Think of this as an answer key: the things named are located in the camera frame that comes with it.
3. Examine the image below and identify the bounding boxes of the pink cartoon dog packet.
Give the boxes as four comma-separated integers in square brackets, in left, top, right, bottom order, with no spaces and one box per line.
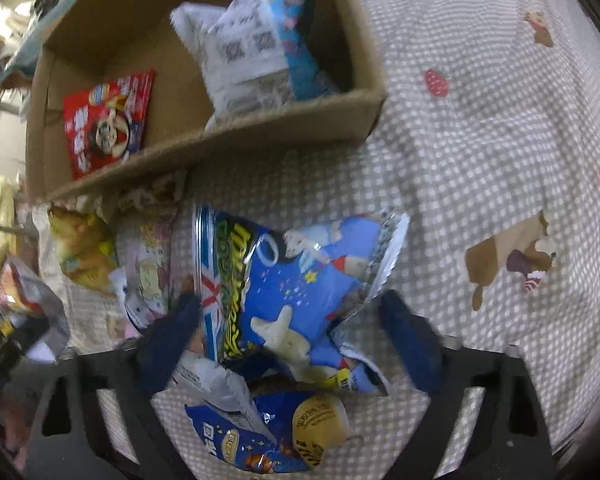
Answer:
[115,195,181,331]

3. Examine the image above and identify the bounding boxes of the white and light-blue snack packet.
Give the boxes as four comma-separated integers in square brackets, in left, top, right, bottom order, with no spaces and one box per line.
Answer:
[170,0,341,121]

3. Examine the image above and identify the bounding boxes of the red cartoon snack packet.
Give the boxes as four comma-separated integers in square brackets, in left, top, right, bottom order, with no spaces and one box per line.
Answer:
[62,69,156,182]

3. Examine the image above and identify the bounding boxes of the checkered printed bedsheet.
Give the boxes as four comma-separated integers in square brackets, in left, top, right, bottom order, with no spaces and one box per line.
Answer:
[30,0,600,480]

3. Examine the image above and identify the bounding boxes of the dark blue cookie packet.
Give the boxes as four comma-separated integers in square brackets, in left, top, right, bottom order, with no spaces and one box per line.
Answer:
[172,350,351,475]

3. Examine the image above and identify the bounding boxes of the yellow chips bag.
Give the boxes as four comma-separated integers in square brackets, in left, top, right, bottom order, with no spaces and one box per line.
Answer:
[47,202,121,293]

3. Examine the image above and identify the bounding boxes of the orange and silver snack packet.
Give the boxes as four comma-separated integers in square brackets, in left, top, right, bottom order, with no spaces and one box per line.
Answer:
[0,255,71,363]

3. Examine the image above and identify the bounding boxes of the teal cushion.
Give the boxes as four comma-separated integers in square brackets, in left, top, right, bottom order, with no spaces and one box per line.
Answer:
[0,10,56,91]

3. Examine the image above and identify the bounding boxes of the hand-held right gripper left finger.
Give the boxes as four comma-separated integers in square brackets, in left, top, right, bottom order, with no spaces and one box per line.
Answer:
[27,292,203,480]

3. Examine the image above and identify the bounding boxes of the brown cardboard box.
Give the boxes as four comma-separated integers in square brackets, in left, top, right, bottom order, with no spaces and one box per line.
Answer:
[25,0,388,203]

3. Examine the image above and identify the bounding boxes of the blue starry snack packet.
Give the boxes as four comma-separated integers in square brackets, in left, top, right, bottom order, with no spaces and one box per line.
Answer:
[192,204,412,397]

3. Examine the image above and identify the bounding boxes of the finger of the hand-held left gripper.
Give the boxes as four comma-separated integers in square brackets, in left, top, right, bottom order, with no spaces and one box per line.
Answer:
[0,317,51,396]

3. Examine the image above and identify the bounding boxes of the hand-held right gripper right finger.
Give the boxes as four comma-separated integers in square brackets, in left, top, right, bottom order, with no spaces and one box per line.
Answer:
[377,290,556,480]

